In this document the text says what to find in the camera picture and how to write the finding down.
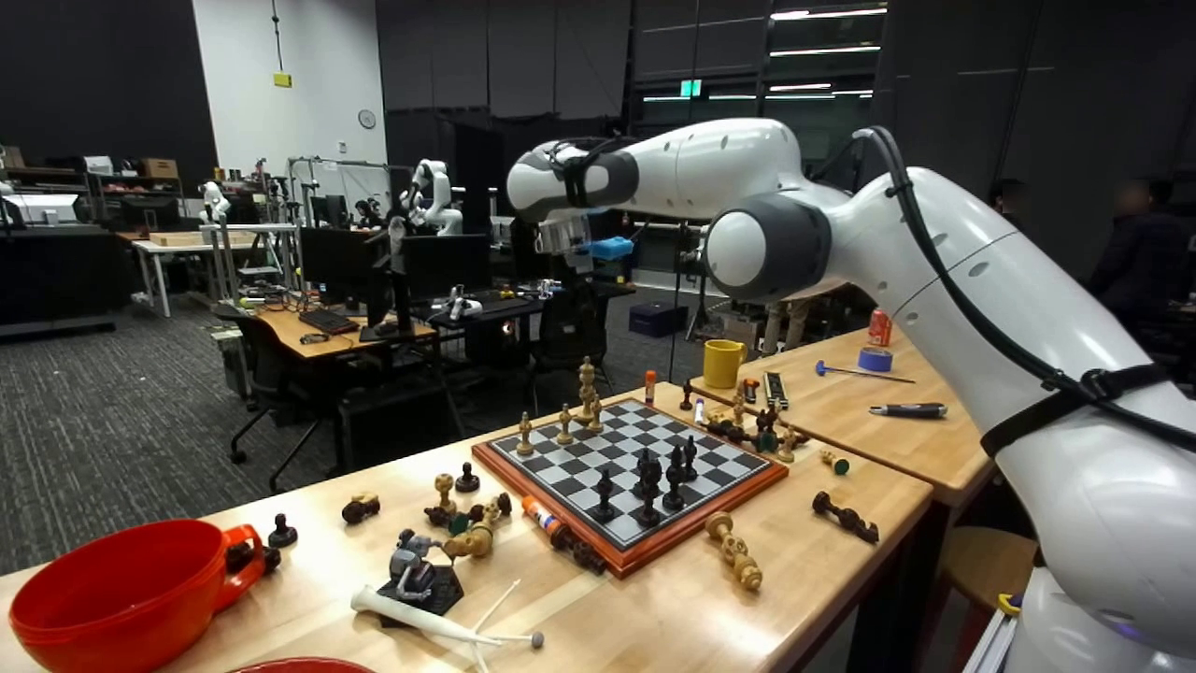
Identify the red plate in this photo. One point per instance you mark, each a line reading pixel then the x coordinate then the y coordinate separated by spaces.
pixel 304 664

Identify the dark fallen chess piece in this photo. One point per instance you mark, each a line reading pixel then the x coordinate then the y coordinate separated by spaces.
pixel 847 518

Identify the black computer monitor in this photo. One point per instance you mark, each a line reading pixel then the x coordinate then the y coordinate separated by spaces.
pixel 344 265

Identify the black white chessboard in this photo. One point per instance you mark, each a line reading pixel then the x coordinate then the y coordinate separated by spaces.
pixel 633 489

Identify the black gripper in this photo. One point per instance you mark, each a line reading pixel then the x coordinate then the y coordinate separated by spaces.
pixel 565 236

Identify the yellow cup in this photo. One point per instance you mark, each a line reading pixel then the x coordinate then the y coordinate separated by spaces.
pixel 724 363

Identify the tan fallen chess piece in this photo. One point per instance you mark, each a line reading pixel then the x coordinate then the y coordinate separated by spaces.
pixel 732 550

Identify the orange capped marker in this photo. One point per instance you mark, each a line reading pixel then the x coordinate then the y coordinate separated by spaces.
pixel 649 387

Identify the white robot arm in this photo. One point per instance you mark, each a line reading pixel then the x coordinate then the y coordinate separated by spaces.
pixel 1084 429

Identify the red bowl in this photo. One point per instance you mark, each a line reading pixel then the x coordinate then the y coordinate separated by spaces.
pixel 137 601

